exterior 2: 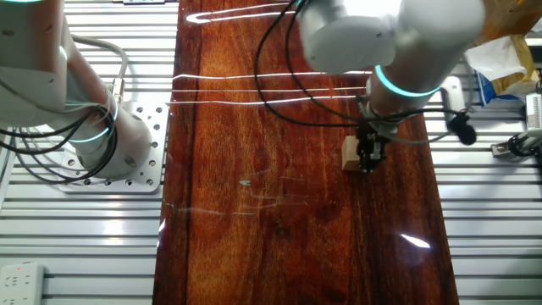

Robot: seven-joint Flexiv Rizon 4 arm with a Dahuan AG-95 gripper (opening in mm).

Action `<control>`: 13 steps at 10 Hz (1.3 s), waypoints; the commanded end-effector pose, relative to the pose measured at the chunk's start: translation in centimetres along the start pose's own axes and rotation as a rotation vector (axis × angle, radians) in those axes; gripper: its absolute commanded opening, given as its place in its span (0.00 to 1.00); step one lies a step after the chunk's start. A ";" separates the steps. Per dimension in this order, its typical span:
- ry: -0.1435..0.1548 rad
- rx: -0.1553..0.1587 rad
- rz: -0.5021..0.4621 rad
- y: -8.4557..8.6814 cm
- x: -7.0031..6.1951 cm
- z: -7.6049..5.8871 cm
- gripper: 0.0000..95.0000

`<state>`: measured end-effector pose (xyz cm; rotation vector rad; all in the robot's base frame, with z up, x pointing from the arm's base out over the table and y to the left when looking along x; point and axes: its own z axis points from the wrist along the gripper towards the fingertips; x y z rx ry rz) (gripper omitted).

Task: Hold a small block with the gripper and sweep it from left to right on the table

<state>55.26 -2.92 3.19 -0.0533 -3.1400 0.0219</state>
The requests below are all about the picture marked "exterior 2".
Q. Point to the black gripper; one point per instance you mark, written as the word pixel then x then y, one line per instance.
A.
pixel 372 135

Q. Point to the small tan wooden block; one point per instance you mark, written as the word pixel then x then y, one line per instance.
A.
pixel 349 154

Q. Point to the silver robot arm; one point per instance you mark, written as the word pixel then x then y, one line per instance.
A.
pixel 34 63

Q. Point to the glossy wood-grain mat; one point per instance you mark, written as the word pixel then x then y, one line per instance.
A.
pixel 271 190

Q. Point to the white yellow blue paper bag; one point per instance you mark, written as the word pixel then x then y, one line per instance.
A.
pixel 504 59

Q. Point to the brown cardboard box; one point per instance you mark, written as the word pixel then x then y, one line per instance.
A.
pixel 508 17

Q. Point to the white power strip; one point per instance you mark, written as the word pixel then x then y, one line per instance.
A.
pixel 21 286

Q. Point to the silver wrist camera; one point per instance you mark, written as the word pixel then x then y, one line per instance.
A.
pixel 453 97

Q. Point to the camera mount with black knob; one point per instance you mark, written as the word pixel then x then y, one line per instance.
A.
pixel 516 146

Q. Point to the silver labelled depth camera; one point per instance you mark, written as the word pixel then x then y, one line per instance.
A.
pixel 534 111

